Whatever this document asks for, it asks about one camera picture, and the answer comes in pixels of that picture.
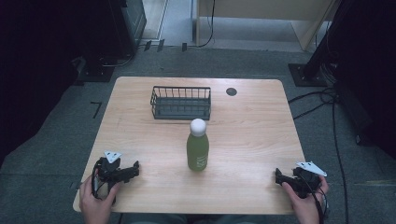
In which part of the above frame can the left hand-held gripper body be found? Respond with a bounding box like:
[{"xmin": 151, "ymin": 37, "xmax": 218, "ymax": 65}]
[{"xmin": 92, "ymin": 150, "xmax": 132, "ymax": 201}]

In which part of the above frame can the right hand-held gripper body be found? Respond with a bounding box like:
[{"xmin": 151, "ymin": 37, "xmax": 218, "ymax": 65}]
[{"xmin": 290, "ymin": 161, "xmax": 328, "ymax": 199}]

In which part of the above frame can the person's right hand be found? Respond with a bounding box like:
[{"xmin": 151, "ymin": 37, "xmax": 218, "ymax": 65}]
[{"xmin": 281, "ymin": 176, "xmax": 330, "ymax": 224}]

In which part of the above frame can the person's left hand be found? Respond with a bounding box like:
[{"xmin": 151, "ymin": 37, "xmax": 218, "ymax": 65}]
[{"xmin": 78, "ymin": 178, "xmax": 121, "ymax": 224}]

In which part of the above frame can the green bottle with white cap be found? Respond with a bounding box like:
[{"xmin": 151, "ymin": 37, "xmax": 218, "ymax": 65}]
[{"xmin": 186, "ymin": 118, "xmax": 210, "ymax": 172}]

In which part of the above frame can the black equipment cabinet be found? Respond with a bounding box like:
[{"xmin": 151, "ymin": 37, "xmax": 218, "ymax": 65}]
[{"xmin": 72, "ymin": 0, "xmax": 148, "ymax": 87}]

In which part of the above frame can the light wooden cabinet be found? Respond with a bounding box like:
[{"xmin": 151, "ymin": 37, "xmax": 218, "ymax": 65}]
[{"xmin": 194, "ymin": 0, "xmax": 341, "ymax": 52}]

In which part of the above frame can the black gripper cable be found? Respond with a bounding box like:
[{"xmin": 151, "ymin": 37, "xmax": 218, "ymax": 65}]
[
  {"xmin": 91, "ymin": 166, "xmax": 106, "ymax": 201},
  {"xmin": 300, "ymin": 174, "xmax": 330, "ymax": 224}
]

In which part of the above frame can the black floor cable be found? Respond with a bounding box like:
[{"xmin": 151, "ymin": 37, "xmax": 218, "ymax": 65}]
[
  {"xmin": 320, "ymin": 88, "xmax": 350, "ymax": 224},
  {"xmin": 287, "ymin": 87, "xmax": 339, "ymax": 121}
]

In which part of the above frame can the black wire basket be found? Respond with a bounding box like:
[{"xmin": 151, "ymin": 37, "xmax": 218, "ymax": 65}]
[{"xmin": 149, "ymin": 85, "xmax": 213, "ymax": 121}]

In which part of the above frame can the black stand with base plate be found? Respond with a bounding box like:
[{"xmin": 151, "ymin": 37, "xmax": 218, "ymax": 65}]
[{"xmin": 287, "ymin": 0, "xmax": 348, "ymax": 88}]

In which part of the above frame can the thin black hanging cable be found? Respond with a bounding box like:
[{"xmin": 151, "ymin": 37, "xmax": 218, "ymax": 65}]
[{"xmin": 197, "ymin": 0, "xmax": 217, "ymax": 49}]

